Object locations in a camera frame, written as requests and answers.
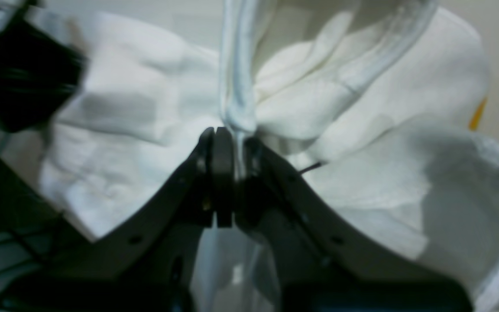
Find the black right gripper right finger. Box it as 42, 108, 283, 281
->
235, 138, 473, 312

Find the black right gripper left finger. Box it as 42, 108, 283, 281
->
3, 127, 234, 312

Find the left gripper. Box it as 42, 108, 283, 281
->
0, 20, 85, 133

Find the white printed t-shirt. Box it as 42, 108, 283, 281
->
26, 0, 499, 312

